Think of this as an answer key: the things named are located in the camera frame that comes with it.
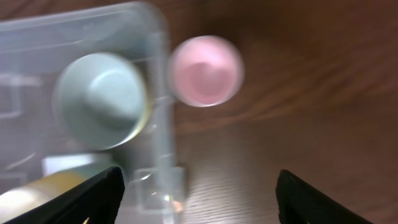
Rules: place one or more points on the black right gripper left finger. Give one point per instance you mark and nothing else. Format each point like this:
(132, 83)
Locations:
(96, 200)

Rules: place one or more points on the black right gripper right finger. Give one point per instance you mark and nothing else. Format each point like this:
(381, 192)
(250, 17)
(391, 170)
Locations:
(301, 203)

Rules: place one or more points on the yellow cup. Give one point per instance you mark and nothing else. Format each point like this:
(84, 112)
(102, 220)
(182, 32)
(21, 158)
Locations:
(56, 184)

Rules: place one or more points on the cream cup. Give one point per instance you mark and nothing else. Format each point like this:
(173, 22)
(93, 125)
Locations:
(20, 200)

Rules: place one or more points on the grey-blue small bowl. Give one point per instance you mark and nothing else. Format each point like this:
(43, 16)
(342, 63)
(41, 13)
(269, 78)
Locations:
(99, 98)

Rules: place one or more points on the yellow small bowl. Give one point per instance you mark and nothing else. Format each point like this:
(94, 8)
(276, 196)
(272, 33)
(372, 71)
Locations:
(144, 117)

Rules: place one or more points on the pink cup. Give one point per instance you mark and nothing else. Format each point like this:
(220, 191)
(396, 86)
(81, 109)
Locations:
(205, 71)

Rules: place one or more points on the clear plastic storage bin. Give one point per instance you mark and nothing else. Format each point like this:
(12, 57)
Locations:
(34, 141)

